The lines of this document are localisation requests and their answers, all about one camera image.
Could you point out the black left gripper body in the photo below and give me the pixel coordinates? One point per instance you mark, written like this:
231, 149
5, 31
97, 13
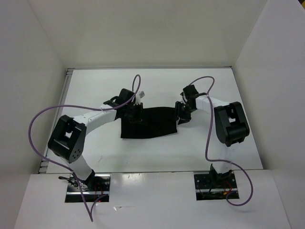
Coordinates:
133, 112

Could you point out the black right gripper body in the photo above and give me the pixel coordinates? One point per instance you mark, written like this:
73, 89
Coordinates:
183, 111

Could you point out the black skirt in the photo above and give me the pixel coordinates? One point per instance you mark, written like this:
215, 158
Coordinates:
149, 123

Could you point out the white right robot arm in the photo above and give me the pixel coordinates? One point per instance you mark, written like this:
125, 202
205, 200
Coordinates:
228, 120

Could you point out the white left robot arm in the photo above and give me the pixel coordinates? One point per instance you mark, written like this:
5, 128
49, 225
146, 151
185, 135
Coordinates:
68, 137

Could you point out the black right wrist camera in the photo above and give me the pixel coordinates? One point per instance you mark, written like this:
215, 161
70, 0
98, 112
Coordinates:
190, 92

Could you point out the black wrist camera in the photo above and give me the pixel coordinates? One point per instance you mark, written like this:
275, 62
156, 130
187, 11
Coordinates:
190, 92
124, 98

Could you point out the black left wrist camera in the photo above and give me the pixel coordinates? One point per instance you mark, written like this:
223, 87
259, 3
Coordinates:
124, 98

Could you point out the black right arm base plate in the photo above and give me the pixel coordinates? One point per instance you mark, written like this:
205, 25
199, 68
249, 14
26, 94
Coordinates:
206, 189

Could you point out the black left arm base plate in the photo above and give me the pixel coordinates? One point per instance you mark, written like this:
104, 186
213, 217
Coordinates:
100, 190

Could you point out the grey aluminium table edge rail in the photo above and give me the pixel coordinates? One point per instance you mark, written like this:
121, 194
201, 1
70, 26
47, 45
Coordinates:
58, 110

